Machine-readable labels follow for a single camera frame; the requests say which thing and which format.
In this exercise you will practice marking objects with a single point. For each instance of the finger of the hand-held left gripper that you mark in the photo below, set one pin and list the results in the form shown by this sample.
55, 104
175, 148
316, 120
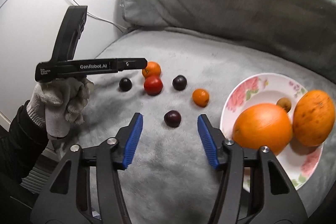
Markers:
132, 64

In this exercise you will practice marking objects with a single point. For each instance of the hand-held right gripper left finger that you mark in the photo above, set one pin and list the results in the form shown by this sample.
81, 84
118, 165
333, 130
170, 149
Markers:
134, 140

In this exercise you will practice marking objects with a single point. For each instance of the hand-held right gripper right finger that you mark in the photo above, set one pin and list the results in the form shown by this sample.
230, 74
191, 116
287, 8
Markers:
207, 140

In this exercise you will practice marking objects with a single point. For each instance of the medium tangerine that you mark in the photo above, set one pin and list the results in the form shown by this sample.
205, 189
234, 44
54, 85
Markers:
155, 71

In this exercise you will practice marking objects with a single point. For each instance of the dark purple plum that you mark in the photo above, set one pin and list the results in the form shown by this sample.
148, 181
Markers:
179, 82
172, 118
125, 84

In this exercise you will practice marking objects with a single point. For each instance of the large smooth orange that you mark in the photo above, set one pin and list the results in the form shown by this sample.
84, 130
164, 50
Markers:
262, 129

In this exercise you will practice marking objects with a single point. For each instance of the white floral plate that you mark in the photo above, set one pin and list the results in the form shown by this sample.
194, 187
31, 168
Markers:
262, 92

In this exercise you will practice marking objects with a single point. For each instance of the small brown round fruit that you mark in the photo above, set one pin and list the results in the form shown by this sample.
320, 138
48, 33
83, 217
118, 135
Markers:
284, 104

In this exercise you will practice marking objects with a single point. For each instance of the large rough-skinned orange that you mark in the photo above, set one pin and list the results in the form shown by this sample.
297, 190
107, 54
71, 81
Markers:
313, 119

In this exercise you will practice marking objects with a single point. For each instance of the person's left forearm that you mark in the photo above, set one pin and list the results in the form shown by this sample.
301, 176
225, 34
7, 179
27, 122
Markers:
21, 140

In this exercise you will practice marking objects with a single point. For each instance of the person's left hand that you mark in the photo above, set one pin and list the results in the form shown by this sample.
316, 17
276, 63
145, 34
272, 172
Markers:
57, 100

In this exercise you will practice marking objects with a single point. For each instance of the red tomato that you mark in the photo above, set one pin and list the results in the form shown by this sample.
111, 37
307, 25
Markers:
153, 85

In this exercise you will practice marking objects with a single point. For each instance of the small orange kumquat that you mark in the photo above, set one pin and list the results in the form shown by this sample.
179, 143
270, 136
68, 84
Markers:
200, 97

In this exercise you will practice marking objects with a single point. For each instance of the grey fleece blanket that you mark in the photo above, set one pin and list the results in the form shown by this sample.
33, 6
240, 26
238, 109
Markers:
170, 174

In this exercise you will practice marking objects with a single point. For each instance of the white cabinet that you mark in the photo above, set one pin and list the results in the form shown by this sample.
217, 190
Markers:
26, 16

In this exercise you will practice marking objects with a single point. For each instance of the grey covered pillow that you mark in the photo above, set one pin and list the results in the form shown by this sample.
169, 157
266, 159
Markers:
223, 3

